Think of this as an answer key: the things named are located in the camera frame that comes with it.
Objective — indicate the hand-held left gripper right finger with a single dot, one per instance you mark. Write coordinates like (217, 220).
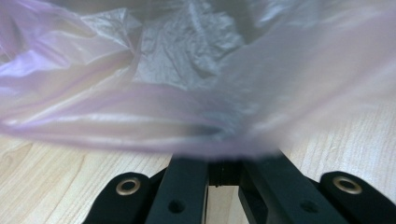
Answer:
(280, 193)

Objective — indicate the pink plastic bag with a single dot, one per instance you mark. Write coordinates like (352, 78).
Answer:
(155, 93)

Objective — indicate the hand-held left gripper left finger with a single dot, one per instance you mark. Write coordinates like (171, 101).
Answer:
(182, 189)

